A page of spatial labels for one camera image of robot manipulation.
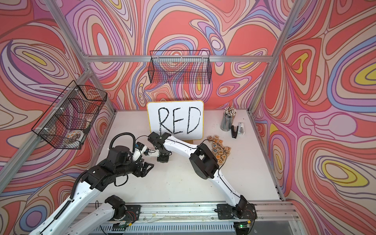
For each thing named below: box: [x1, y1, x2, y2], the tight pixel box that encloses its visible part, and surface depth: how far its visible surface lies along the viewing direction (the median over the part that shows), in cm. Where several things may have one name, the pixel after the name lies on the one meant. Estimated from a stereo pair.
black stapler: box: [231, 125, 239, 139], surface depth 106 cm
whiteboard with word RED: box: [146, 100, 205, 141], surface depth 90 cm
